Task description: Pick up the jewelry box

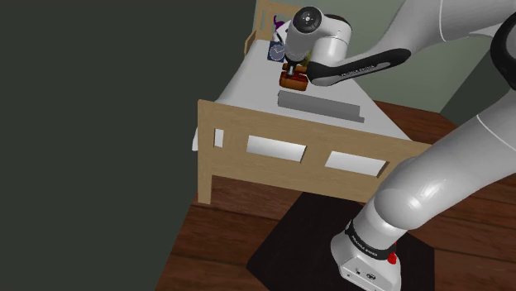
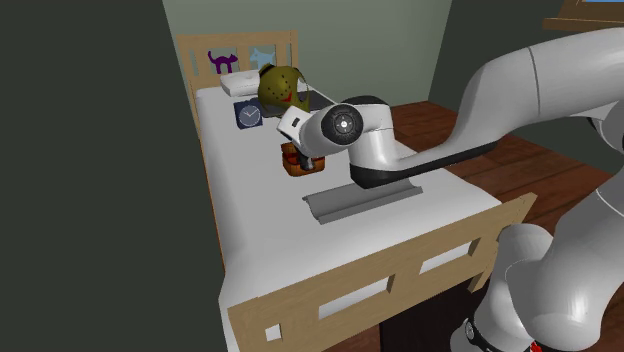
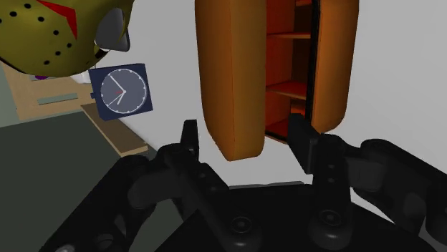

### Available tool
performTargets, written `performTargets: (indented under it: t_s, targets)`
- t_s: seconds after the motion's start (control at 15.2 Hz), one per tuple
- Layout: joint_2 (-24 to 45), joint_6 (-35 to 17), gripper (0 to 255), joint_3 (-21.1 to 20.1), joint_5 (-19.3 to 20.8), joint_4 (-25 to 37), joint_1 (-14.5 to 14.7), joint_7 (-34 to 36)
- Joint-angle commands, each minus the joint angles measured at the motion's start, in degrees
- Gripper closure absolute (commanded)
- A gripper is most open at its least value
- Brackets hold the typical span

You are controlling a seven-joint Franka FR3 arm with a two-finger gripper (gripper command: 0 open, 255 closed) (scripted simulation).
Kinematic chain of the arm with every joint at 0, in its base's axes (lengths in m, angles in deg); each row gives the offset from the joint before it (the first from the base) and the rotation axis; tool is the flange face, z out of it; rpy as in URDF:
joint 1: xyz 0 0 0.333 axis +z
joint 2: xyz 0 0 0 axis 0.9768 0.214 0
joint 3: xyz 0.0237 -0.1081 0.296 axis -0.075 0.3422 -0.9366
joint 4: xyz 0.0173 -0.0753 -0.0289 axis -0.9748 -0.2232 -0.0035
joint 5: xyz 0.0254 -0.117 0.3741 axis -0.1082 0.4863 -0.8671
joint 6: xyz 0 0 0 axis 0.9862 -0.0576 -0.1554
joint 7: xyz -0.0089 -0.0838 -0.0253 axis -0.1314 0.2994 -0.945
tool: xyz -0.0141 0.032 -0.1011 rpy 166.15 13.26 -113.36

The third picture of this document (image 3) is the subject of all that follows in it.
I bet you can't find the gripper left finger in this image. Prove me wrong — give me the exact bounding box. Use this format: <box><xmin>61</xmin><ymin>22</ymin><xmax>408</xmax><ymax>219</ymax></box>
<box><xmin>39</xmin><ymin>119</ymin><xmax>264</xmax><ymax>252</ymax></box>

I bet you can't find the orange open book holder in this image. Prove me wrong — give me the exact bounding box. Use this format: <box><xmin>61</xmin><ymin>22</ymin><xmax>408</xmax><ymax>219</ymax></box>
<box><xmin>193</xmin><ymin>0</ymin><xmax>360</xmax><ymax>162</ymax></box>

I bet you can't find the olive hockey mask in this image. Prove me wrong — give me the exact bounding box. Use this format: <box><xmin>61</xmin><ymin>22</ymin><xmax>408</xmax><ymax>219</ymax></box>
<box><xmin>0</xmin><ymin>0</ymin><xmax>135</xmax><ymax>78</ymax></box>

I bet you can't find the dark blue square clock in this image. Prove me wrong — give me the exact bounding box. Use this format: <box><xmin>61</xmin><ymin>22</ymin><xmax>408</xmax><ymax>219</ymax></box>
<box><xmin>87</xmin><ymin>63</ymin><xmax>154</xmax><ymax>122</ymax></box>

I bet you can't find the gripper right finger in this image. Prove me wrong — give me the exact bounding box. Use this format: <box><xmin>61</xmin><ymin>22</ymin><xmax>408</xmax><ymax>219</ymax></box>
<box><xmin>287</xmin><ymin>113</ymin><xmax>447</xmax><ymax>252</ymax></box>

